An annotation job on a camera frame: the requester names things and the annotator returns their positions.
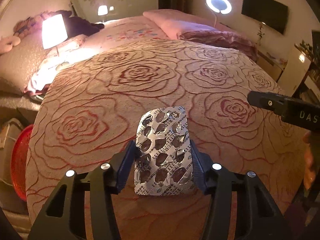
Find white shade table lamp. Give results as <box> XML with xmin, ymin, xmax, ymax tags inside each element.
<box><xmin>42</xmin><ymin>14</ymin><xmax>68</xmax><ymax>71</ymax></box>

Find brown patterned headboard cushion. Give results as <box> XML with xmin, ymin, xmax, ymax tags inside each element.
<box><xmin>0</xmin><ymin>30</ymin><xmax>48</xmax><ymax>95</ymax></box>

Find wall mounted black television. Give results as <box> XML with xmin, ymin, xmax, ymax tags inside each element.
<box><xmin>241</xmin><ymin>0</ymin><xmax>289</xmax><ymax>35</ymax></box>

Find brown plush toys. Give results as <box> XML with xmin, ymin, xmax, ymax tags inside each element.
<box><xmin>13</xmin><ymin>11</ymin><xmax>53</xmax><ymax>40</ymax></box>

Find brown bedside cabinet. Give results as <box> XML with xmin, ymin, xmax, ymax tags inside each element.
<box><xmin>0</xmin><ymin>118</ymin><xmax>28</xmax><ymax>214</ymax></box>

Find pink neck pillow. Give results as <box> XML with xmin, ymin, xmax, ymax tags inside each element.
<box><xmin>0</xmin><ymin>36</ymin><xmax>21</xmax><ymax>55</ymax></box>

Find white ring light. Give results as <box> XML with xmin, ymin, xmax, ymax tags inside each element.
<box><xmin>206</xmin><ymin>0</ymin><xmax>232</xmax><ymax>25</ymax></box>

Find pink floral bed sheet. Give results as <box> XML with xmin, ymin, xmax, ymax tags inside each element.
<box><xmin>24</xmin><ymin>16</ymin><xmax>168</xmax><ymax>95</ymax></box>

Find right hand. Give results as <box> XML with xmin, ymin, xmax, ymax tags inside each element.
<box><xmin>303</xmin><ymin>131</ymin><xmax>319</xmax><ymax>190</ymax></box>

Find silver pill blister pack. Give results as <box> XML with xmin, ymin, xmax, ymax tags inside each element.
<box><xmin>134</xmin><ymin>106</ymin><xmax>195</xmax><ymax>196</ymax></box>

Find folded pink quilt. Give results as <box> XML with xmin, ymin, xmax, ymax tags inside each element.
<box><xmin>143</xmin><ymin>9</ymin><xmax>258</xmax><ymax>61</ymax></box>

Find red plastic mesh basket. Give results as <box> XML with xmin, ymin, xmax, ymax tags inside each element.
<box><xmin>10</xmin><ymin>125</ymin><xmax>33</xmax><ymax>202</ymax></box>

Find small book on cabinet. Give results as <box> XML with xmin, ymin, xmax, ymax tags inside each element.
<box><xmin>0</xmin><ymin>124</ymin><xmax>10</xmax><ymax>149</ymax></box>

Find small distant lamp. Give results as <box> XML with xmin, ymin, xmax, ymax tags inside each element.
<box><xmin>97</xmin><ymin>5</ymin><xmax>108</xmax><ymax>23</ymax></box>

